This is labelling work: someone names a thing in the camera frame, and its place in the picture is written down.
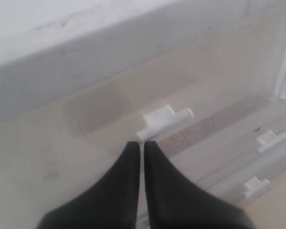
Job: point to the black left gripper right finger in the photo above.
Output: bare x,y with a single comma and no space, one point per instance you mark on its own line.
174,202

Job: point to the white plastic drawer cabinet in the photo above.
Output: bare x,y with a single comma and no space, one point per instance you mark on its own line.
59,59

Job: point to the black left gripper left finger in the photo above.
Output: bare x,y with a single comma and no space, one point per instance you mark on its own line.
111,203

